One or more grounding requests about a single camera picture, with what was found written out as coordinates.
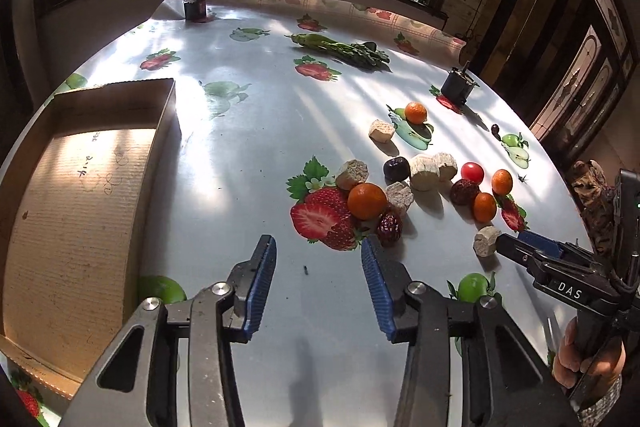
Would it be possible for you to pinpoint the small orange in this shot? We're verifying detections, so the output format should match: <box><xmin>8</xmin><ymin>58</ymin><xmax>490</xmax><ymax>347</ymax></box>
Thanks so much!
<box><xmin>472</xmin><ymin>192</ymin><xmax>497</xmax><ymax>223</ymax></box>
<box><xmin>404</xmin><ymin>102</ymin><xmax>428</xmax><ymax>126</ymax></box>
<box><xmin>491</xmin><ymin>169</ymin><xmax>513</xmax><ymax>196</ymax></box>

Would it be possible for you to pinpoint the dark red jujube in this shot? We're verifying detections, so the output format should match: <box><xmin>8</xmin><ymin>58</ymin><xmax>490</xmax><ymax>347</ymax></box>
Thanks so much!
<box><xmin>449</xmin><ymin>179</ymin><xmax>480</xmax><ymax>206</ymax></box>
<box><xmin>375</xmin><ymin>210</ymin><xmax>402</xmax><ymax>247</ymax></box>

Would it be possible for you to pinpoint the red cherry tomato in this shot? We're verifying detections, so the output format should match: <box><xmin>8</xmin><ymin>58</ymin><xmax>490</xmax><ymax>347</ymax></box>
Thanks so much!
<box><xmin>460</xmin><ymin>161</ymin><xmax>485</xmax><ymax>185</ymax></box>

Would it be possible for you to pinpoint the beige cylinder chunk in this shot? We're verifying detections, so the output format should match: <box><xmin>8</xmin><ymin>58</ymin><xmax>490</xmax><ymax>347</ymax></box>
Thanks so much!
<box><xmin>433</xmin><ymin>153</ymin><xmax>458</xmax><ymax>182</ymax></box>
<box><xmin>409</xmin><ymin>155</ymin><xmax>440</xmax><ymax>192</ymax></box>

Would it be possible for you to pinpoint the dark red jujube front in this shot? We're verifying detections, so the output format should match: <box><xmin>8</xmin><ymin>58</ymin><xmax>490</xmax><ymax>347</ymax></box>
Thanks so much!
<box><xmin>375</xmin><ymin>210</ymin><xmax>402</xmax><ymax>247</ymax></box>

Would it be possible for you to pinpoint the dark purple plum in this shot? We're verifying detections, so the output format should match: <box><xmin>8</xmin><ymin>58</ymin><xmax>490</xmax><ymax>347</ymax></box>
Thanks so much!
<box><xmin>383</xmin><ymin>156</ymin><xmax>411</xmax><ymax>183</ymax></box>

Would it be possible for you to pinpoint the large orange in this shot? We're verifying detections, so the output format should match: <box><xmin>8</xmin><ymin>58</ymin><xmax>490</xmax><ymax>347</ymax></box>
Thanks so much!
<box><xmin>347</xmin><ymin>183</ymin><xmax>388</xmax><ymax>221</ymax></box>

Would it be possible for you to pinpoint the person's right hand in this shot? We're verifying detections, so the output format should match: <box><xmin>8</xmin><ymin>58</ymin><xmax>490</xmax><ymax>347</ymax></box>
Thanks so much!
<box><xmin>552</xmin><ymin>317</ymin><xmax>626</xmax><ymax>398</ymax></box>

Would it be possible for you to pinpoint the brown patterned sleeve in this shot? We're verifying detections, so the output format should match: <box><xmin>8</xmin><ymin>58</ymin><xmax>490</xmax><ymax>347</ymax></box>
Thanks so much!
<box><xmin>570</xmin><ymin>159</ymin><xmax>622</xmax><ymax>260</ymax></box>

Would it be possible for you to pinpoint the small black motor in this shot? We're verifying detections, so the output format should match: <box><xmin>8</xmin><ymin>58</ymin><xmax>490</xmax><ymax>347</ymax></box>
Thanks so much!
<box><xmin>440</xmin><ymin>63</ymin><xmax>478</xmax><ymax>107</ymax></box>

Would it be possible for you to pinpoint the brown cardboard tray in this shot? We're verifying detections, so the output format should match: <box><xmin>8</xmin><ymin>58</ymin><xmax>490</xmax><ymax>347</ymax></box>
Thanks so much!
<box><xmin>1</xmin><ymin>78</ymin><xmax>176</xmax><ymax>399</ymax></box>

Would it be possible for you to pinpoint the fruit print tablecloth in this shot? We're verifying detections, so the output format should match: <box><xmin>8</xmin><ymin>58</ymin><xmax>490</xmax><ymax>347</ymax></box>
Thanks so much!
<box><xmin>1</xmin><ymin>0</ymin><xmax>588</xmax><ymax>426</ymax></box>

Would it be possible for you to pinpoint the green leafy vegetable bunch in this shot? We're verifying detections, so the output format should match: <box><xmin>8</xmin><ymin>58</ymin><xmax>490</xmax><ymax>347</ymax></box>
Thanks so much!
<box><xmin>288</xmin><ymin>34</ymin><xmax>390</xmax><ymax>70</ymax></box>

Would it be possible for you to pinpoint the dark jar with lid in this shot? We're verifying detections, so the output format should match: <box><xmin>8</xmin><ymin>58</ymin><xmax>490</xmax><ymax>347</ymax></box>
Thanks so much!
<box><xmin>182</xmin><ymin>0</ymin><xmax>207</xmax><ymax>23</ymax></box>

